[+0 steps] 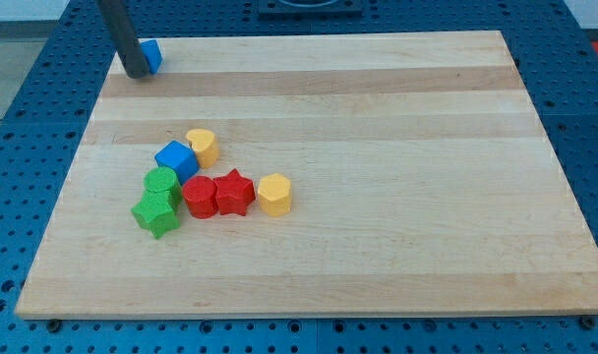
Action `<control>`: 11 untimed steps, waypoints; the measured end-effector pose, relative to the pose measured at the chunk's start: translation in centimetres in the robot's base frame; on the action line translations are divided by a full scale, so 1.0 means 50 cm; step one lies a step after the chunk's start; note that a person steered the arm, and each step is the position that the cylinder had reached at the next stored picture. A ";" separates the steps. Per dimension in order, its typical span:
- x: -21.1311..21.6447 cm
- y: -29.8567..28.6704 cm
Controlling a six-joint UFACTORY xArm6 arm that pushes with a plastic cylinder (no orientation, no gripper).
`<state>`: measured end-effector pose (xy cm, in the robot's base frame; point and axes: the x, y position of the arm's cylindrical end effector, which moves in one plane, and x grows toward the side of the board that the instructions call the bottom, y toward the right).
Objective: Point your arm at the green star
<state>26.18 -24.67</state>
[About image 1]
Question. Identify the grey cylindrical robot arm stick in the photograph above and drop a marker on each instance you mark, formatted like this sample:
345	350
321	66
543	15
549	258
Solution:
124	37

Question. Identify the red star block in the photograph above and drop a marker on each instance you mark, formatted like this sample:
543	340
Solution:
234	193

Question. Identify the green star block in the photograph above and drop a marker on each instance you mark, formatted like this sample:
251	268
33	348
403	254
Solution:
156	213

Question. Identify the yellow hexagon block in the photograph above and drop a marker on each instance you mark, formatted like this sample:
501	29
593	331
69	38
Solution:
275	196

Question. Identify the red cylinder block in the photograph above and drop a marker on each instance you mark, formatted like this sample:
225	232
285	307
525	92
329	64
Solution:
199	194

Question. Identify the yellow heart block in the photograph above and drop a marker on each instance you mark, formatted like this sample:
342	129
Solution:
205	145

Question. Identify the blue cube block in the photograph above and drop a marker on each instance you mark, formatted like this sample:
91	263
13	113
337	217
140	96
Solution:
180	158

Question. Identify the wooden board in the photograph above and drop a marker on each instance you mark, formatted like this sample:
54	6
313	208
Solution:
423	184

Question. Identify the green cylinder block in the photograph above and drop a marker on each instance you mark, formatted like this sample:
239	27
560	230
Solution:
164	179

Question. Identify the blue block behind stick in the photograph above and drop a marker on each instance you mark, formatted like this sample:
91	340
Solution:
152	54

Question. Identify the dark robot base mount plate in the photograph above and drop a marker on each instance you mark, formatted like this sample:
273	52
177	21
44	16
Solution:
308	8

